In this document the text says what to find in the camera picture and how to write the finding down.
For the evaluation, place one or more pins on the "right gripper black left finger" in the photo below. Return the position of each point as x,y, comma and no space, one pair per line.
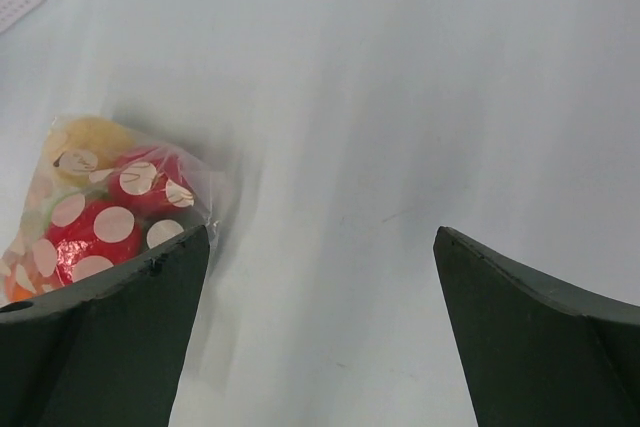
108,350

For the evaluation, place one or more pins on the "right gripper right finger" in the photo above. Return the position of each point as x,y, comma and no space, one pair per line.
536,350

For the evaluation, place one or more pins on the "clear dotted zip bag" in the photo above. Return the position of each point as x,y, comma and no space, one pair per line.
101,195

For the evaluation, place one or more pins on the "yellow pear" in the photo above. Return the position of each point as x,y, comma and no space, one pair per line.
78,147

